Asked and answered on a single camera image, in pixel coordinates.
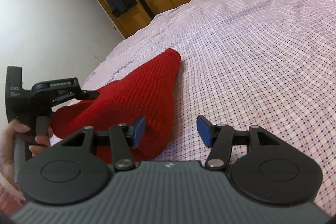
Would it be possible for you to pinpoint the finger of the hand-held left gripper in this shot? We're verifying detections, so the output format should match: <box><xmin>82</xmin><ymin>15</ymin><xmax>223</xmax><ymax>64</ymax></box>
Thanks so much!
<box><xmin>52</xmin><ymin>90</ymin><xmax>100</xmax><ymax>107</ymax></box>

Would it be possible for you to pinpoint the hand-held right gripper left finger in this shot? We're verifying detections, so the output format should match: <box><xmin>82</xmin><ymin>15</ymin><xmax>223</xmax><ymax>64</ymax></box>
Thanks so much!
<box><xmin>55</xmin><ymin>115</ymin><xmax>147</xmax><ymax>171</ymax></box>

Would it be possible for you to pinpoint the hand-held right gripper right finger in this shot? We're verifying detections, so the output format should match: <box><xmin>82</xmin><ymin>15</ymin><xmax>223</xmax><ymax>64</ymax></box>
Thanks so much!
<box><xmin>196</xmin><ymin>114</ymin><xmax>283</xmax><ymax>171</ymax></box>

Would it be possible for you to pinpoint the red knit sweater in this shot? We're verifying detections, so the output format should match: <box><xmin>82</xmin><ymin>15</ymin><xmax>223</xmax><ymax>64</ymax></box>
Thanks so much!
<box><xmin>50</xmin><ymin>48</ymin><xmax>182</xmax><ymax>163</ymax></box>

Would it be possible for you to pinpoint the person's left hand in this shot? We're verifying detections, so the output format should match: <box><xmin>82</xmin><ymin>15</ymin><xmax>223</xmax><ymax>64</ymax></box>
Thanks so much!
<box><xmin>0</xmin><ymin>119</ymin><xmax>53</xmax><ymax>189</ymax></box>

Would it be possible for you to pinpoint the checkered bed sheet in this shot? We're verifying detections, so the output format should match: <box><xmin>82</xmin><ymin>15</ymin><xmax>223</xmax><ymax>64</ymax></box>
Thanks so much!
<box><xmin>49</xmin><ymin>0</ymin><xmax>336</xmax><ymax>214</ymax></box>

